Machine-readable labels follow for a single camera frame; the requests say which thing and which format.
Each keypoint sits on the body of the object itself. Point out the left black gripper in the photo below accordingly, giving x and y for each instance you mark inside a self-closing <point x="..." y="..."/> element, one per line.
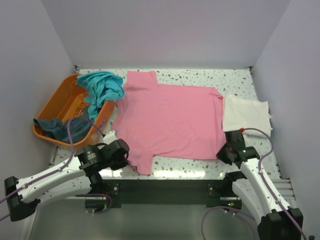
<point x="123" y="162"/>

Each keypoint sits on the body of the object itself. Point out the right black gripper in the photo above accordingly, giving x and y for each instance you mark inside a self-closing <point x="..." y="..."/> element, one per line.
<point x="220" y="156"/>

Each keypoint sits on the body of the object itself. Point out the pink t shirt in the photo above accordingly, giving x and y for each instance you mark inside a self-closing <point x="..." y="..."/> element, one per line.
<point x="174" y="121"/>

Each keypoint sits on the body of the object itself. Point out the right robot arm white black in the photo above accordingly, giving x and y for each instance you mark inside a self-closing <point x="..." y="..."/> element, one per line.
<point x="276" y="219"/>

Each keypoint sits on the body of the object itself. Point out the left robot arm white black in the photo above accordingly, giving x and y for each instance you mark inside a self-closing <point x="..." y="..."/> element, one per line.
<point x="79" y="175"/>

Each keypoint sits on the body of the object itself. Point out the folded white t shirt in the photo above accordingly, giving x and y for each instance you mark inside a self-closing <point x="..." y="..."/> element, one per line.
<point x="251" y="115"/>

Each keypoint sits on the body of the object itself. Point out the dark teal t shirt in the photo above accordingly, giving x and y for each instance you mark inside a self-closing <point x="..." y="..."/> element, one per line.
<point x="57" y="130"/>

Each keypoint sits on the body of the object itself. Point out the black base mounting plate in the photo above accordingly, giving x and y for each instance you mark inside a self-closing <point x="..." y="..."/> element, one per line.
<point x="210" y="193"/>

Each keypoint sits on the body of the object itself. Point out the orange plastic laundry basket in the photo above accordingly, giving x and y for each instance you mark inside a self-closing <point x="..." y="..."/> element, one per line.
<point x="68" y="101"/>

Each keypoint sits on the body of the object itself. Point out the turquoise t shirt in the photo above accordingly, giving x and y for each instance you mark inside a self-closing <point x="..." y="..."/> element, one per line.
<point x="101" y="86"/>

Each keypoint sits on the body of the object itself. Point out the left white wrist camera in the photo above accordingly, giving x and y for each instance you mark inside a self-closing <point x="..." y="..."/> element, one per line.
<point x="110" y="137"/>

